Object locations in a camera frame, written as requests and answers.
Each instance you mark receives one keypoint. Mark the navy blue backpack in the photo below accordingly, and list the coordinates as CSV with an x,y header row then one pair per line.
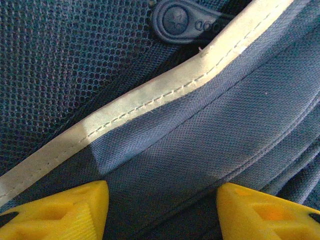
x,y
175,137

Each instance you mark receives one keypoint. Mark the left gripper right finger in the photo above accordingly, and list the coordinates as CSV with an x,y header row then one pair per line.
x,y
262,217

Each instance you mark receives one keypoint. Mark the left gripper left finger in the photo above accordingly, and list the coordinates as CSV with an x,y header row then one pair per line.
x,y
62,217

